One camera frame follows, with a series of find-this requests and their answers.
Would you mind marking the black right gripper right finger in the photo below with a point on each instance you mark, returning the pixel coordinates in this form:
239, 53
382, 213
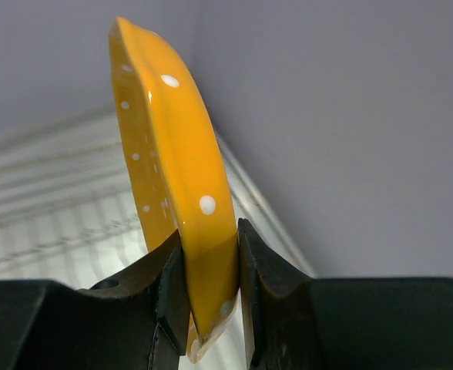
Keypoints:
293, 321

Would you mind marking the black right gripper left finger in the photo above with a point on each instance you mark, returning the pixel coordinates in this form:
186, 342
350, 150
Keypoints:
137, 318

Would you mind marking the yellow polka dot plate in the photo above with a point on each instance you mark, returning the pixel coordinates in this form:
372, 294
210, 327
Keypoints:
176, 172

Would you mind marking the aluminium edge rail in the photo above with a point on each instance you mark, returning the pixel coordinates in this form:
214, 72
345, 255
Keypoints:
249, 203

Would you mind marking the wire dish rack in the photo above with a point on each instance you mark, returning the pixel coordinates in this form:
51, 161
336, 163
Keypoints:
66, 205

